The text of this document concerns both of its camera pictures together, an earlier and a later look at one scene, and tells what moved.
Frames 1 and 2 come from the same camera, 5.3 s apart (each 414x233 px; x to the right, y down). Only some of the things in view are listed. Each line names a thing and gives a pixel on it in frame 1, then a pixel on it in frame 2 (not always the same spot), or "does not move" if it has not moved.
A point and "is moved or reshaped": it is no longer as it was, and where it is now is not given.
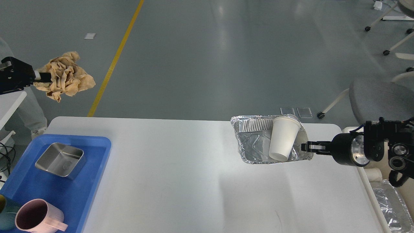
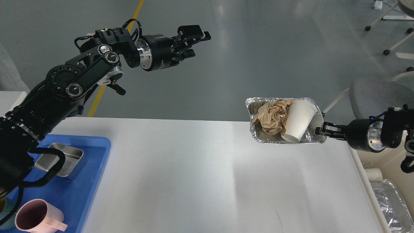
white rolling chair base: (401, 56) does not move
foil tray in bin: (398, 218) does not move
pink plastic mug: (38, 216) does not move
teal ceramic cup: (8, 208) does not move
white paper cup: (285, 130) → (300, 113)
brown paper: (68, 76) is moved or reshaped
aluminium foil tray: (253, 133) → (259, 136)
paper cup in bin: (373, 174) does not move
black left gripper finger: (15, 77) → (155, 50)
